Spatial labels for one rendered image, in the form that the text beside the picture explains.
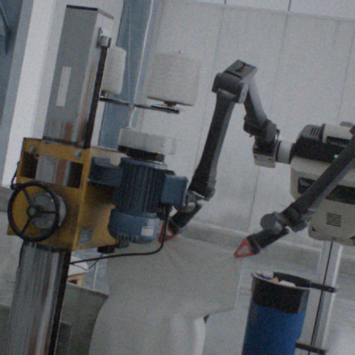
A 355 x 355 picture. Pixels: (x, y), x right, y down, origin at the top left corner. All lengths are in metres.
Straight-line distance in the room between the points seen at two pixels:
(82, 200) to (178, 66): 0.52
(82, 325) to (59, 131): 1.11
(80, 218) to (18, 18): 6.32
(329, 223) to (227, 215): 7.95
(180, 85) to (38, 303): 0.81
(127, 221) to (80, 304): 0.97
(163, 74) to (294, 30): 8.57
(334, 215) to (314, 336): 0.51
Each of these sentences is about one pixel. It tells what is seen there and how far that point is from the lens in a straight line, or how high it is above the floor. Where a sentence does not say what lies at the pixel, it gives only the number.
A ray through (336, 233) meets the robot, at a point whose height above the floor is 1.17.
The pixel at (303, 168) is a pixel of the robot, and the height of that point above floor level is 1.40.
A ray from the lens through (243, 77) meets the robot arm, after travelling 2.32.
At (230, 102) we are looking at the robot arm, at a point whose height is 1.56.
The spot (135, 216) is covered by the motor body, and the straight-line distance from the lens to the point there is 2.14.
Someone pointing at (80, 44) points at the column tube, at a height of 1.64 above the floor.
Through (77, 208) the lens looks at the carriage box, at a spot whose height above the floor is 1.16.
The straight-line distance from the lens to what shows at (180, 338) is 2.50.
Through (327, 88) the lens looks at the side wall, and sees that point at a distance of 10.56.
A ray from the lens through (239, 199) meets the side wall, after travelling 10.73.
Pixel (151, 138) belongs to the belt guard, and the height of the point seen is 1.40.
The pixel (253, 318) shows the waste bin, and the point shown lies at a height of 0.38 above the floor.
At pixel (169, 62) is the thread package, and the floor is 1.65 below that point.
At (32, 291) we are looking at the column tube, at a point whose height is 0.88.
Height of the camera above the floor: 1.41
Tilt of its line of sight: 3 degrees down
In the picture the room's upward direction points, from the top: 10 degrees clockwise
